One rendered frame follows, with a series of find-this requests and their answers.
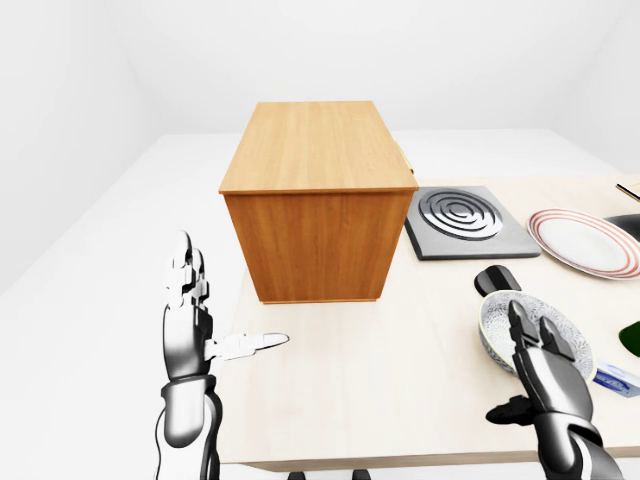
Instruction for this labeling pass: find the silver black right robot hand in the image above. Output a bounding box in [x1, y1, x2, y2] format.
[485, 299, 597, 427]

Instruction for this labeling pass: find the blue and white box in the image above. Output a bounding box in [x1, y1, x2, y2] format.
[593, 358, 640, 399]

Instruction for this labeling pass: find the patterned white bowl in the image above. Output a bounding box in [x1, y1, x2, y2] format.
[478, 290, 598, 383]

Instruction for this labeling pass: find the dark green object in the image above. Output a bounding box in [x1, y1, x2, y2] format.
[618, 319, 640, 359]

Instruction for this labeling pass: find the flat dark stove plate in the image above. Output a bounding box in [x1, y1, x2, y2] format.
[403, 185, 543, 262]

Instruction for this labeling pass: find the wooden cabinet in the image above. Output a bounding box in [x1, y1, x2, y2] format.
[218, 101, 420, 305]

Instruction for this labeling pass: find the white plate with red rings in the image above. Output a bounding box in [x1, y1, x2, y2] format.
[527, 208, 640, 282]

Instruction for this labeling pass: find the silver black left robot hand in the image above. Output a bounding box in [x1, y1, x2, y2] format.
[162, 229, 291, 385]

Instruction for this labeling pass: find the round black stove knob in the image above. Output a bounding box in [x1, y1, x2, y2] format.
[473, 264, 524, 298]

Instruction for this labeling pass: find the black object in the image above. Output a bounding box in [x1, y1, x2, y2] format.
[602, 213, 640, 237]

